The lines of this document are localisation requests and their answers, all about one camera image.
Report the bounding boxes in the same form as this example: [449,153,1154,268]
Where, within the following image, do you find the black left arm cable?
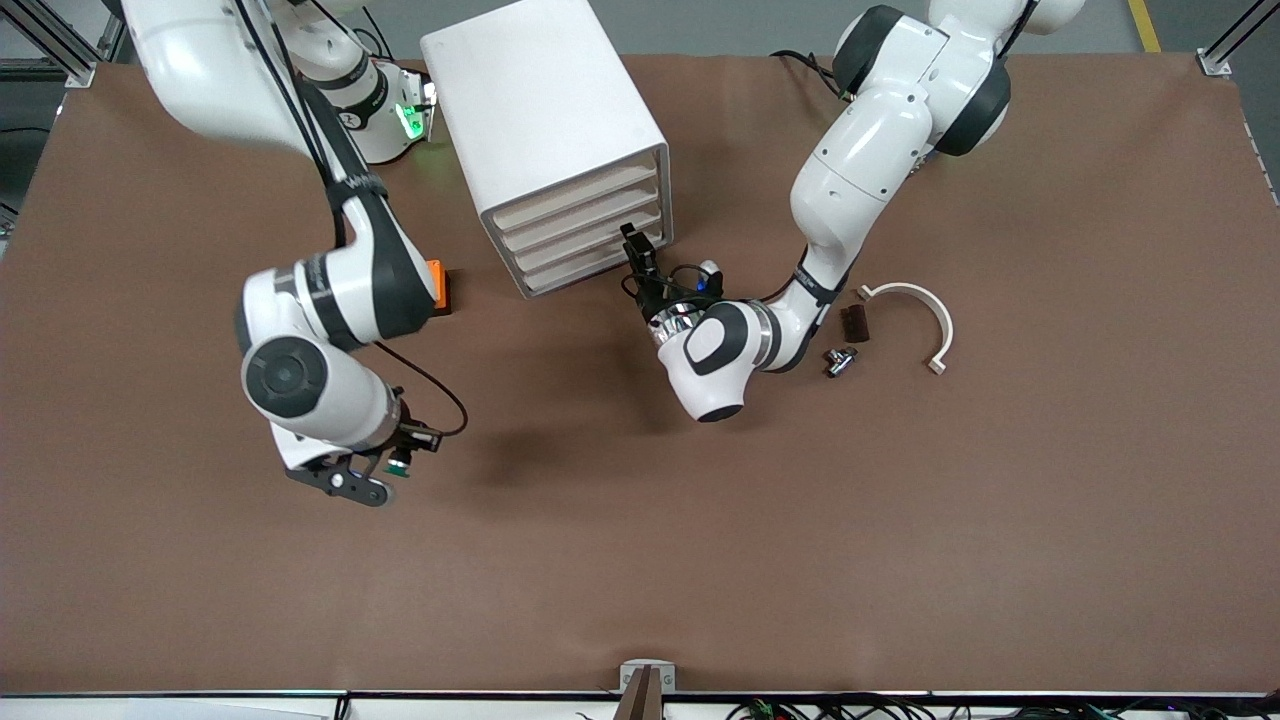
[620,262,851,331]

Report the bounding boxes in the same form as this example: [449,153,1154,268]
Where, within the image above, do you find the black cable bundle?
[728,695,1280,720]

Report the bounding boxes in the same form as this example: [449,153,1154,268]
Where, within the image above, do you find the black base cable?
[770,48,851,101]

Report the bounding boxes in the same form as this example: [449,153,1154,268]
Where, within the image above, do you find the grey metal bracket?
[619,659,677,694]

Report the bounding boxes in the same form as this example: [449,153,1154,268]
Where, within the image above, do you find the aluminium frame profile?
[1197,0,1280,78]
[0,0,99,89]

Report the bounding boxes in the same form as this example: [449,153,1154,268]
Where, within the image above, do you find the white semicircular clamp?
[857,282,955,376]

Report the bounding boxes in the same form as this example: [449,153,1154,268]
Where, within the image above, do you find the brown vertical post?
[612,665,666,720]

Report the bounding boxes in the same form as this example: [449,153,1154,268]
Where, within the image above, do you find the white table edge rail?
[0,690,1280,720]

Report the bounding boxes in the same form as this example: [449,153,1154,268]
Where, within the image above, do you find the brown table cover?
[0,50,1280,696]

